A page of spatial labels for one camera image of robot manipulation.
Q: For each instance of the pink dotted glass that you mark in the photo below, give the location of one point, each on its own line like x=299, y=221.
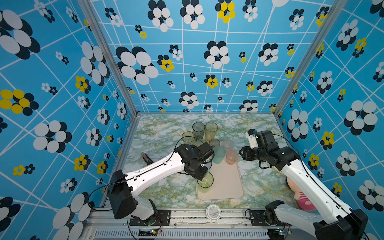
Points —
x=232, y=157

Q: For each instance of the white round lid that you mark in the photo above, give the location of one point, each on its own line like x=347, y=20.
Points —
x=213, y=212

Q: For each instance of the yellow short glass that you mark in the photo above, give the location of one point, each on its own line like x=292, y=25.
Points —
x=188, y=137

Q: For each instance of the tall grey glass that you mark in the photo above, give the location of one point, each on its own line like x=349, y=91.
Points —
x=199, y=130

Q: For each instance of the clear dotted glass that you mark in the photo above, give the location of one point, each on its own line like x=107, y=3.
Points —
x=228, y=145

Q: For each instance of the aluminium front rail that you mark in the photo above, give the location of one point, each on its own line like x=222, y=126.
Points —
x=191, y=224

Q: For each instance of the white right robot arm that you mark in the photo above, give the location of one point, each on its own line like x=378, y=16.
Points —
x=335, y=220

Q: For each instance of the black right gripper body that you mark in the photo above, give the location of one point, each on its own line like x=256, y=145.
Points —
x=253, y=154

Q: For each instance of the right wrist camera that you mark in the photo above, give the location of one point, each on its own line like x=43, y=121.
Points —
x=263, y=139

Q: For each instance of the pink plush doll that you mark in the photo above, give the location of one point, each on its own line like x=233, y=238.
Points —
x=303, y=201

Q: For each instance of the aluminium corner post left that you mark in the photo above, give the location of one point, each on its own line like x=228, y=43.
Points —
x=91, y=16

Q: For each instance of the small grey glass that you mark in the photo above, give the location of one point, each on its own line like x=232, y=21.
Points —
x=214, y=142

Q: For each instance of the beige plastic tray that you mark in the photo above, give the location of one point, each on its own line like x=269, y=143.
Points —
x=227, y=183

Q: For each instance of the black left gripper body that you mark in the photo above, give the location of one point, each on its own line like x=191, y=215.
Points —
x=200, y=172

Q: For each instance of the light green short glass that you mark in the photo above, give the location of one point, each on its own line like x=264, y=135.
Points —
x=200, y=142

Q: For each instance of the teal glass lowest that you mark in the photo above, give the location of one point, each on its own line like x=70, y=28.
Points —
x=220, y=153

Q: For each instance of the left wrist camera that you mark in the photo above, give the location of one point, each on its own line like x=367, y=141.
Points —
x=205, y=152

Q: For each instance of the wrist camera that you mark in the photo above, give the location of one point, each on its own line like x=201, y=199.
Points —
x=263, y=139
x=205, y=152

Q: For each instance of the aluminium corner post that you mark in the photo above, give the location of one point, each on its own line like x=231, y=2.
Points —
x=91, y=16
x=334, y=12

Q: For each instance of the tall yellow glass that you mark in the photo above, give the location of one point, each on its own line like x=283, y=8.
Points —
x=210, y=130

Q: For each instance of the aluminium corner post right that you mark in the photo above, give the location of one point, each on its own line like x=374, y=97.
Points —
x=334, y=12

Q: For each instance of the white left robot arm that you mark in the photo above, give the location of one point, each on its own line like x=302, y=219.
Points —
x=124, y=189

